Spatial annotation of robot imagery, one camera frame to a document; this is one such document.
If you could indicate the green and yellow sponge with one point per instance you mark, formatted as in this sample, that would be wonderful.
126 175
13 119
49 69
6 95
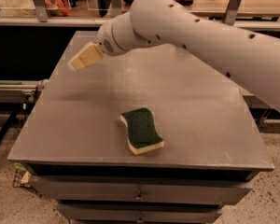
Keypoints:
142 136

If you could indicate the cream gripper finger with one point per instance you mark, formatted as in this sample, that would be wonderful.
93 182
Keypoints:
91 53

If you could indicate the orange snack bag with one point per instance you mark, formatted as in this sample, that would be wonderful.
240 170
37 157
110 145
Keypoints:
59 8

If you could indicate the lower grey drawer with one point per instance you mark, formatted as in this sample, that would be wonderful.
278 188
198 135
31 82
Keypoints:
139 214

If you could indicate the upper grey drawer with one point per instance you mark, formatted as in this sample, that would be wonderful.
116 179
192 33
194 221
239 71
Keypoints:
84 188

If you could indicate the small wire basket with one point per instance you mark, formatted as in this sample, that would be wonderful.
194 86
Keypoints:
21 181

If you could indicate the grey drawer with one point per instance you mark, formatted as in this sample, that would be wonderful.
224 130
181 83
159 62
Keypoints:
84 188
139 214

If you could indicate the grey conveyor rail left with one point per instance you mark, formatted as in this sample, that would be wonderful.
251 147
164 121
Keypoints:
19 92

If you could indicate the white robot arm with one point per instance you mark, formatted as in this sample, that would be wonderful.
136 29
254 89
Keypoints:
250 59

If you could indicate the metal shelf rail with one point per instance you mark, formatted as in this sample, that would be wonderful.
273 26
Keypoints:
272 26

